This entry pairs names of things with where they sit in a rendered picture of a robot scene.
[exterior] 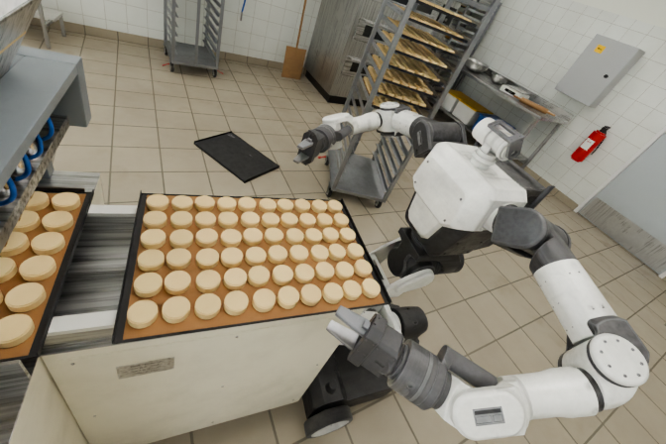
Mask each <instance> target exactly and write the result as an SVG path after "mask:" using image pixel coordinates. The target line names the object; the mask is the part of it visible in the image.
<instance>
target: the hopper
mask: <svg viewBox="0 0 666 444"><path fill-rule="evenodd" d="M41 1H42V0H0V77H1V76H2V75H3V74H5V73H6V72H7V71H8V70H9V68H10V66H11V63H12V61H13V59H14V57H15V55H16V53H17V51H18V49H19V46H20V44H21V42H22V41H23V39H24V37H25V35H26V33H27V30H28V28H29V26H30V24H31V22H32V20H33V18H34V16H35V14H36V11H37V9H38V7H39V5H40V3H41Z"/></svg>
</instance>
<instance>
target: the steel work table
mask: <svg viewBox="0 0 666 444"><path fill-rule="evenodd" d="M441 58H443V59H444V60H445V61H446V62H447V63H448V64H450V65H451V66H452V67H454V68H455V67H456V65H457V63H458V62H457V61H454V60H451V59H448V58H444V57H441ZM460 72H462V73H463V75H462V77H461V79H460V80H459V82H458V84H457V85H456V87H455V89H454V90H458V88H459V86H460V85H461V83H462V81H463V80H464V78H465V76H466V75H467V76H469V77H470V78H472V79H474V80H475V81H477V82H478V83H480V84H482V85H483V86H484V87H486V88H487V89H489V90H491V91H492V92H494V93H495V94H497V95H499V96H500V97H502V98H504V99H505V100H507V101H508V102H510V103H512V104H513V105H515V106H517V107H518V108H520V109H522V110H523V111H525V112H526V113H528V114H530V115H531V116H533V117H535V119H534V121H533V122H532V123H531V124H530V126H529V127H528V128H527V129H526V131H525V132H524V133H523V135H522V136H524V139H525V138H526V136H527V135H528V134H529V133H530V131H531V130H532V129H533V128H534V126H535V125H536V124H537V123H538V121H539V120H541V121H547V122H553V123H558V124H557V125H556V126H555V127H554V129H553V130H552V131H551V132H550V133H549V134H548V136H547V137H546V138H545V139H544V140H543V141H542V143H541V144H540V145H539V146H538V147H537V149H536V150H535V151H534V152H533V153H532V154H531V156H530V157H529V158H527V157H525V156H524V155H523V154H519V155H518V156H517V157H516V158H514V159H513V160H526V162H525V163H524V164H523V165H522V166H521V168H522V169H524V168H525V167H526V166H527V165H528V164H529V163H530V161H531V160H532V159H533V158H534V157H535V156H536V154H537V153H538V152H539V151H540V150H541V149H542V147H543V146H544V145H545V144H546V143H547V142H548V140H549V139H550V138H551V137H552V136H553V135H554V133H555V132H556V131H557V130H558V129H559V128H560V126H561V125H562V124H565V125H566V124H567V123H568V122H569V121H570V120H571V119H572V117H573V116H574V115H573V114H571V113H569V112H567V111H566V110H564V109H562V108H560V107H558V106H557V105H555V104H553V103H551V102H549V101H547V100H546V99H544V98H542V97H540V96H538V95H537V94H535V93H533V92H531V91H529V90H528V89H526V88H524V87H522V86H520V85H519V84H517V83H515V82H513V81H511V80H510V79H508V78H506V77H504V78H506V79H508V82H507V83H505V84H495V83H493V82H492V80H491V74H492V72H493V73H496V74H498V75H501V74H499V73H497V72H495V71H493V70H491V69H490V68H488V69H487V70H486V71H484V72H482V73H475V72H472V71H470V70H468V69H467V67H466V66H465V65H464V66H463V67H462V69H461V71H460ZM501 76H502V75H501ZM507 84H508V85H513V86H515V87H517V88H519V89H521V90H523V91H525V92H526V93H528V94H530V95H529V96H530V97H529V99H528V100H530V101H532V102H534V103H536V104H539V105H540V106H542V107H544V108H546V109H548V110H549V111H550V112H552V113H553V114H555V115H556V116H555V117H554V116H552V115H550V114H547V113H546V114H544V113H542V112H540V111H538V110H536V109H534V108H531V107H529V106H527V105H525V104H523V103H521V102H519V100H518V99H515V98H513V97H512V96H510V95H508V94H506V93H505V92H503V91H501V90H500V88H501V86H502V85H507ZM424 97H425V99H427V100H429V101H430V102H431V103H433V104H435V103H436V100H434V99H433V98H428V97H427V96H426V95H424ZM439 109H440V110H442V113H445V114H447V115H448V116H449V117H451V118H452V119H453V120H455V121H456V122H461V121H460V120H459V119H457V118H456V117H455V116H453V115H452V113H451V112H448V111H447V110H445V109H444V108H443V107H442V106H440V108H439ZM461 123H462V124H463V125H464V127H465V129H466V130H467V131H469V132H470V133H471V134H472V133H473V130H472V127H473V126H469V125H465V124H464V123H463V122H461Z"/></svg>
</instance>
